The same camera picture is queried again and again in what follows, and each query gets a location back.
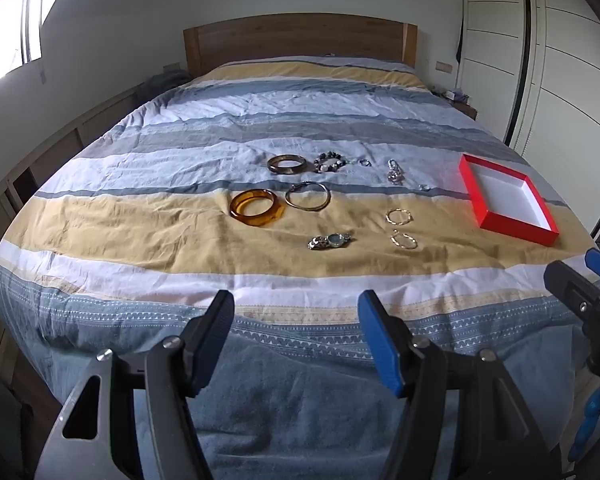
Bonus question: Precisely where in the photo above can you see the striped duvet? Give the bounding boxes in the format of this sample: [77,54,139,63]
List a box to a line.
[0,55,600,480]

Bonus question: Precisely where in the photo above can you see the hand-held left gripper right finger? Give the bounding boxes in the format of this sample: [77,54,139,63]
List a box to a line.
[357,289,563,480]

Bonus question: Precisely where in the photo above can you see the dark beaded bracelet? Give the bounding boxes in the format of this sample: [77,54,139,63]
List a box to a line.
[314,151,348,173]

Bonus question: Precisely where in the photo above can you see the white wardrobe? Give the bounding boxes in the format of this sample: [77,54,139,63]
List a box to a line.
[455,0,600,241]

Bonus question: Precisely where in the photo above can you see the grey cloth pile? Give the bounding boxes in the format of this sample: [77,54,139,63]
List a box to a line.
[142,71,192,103]

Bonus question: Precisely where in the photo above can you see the wooden headboard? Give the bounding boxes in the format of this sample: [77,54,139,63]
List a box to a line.
[183,13,418,78]

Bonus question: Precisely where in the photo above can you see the low wooden cabinet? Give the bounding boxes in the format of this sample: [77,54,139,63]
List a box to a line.
[0,82,146,311]

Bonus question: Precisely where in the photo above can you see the red cardboard box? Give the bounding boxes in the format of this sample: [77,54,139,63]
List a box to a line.
[459,154,560,247]

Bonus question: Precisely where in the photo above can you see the amber translucent bangle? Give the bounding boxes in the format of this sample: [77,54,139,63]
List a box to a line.
[229,188,286,226]

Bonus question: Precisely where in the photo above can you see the thin metal bangle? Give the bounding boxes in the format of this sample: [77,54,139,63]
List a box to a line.
[285,181,332,212]

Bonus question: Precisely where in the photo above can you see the blue-grey fleece blanket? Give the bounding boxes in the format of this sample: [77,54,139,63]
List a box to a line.
[55,330,581,480]

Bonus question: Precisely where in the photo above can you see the wooden nightstand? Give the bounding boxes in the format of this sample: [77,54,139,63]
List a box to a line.
[432,87,478,121]

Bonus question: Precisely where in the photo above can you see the person's right hand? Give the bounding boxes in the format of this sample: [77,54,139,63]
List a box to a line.
[567,382,600,463]

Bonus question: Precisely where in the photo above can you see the dark brown bangle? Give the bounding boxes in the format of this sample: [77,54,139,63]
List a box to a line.
[267,154,307,176]

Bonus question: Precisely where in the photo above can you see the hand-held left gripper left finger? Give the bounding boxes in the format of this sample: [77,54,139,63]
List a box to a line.
[32,289,236,480]

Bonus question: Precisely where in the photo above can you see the metal wristwatch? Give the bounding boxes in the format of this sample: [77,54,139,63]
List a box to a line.
[307,232,354,251]

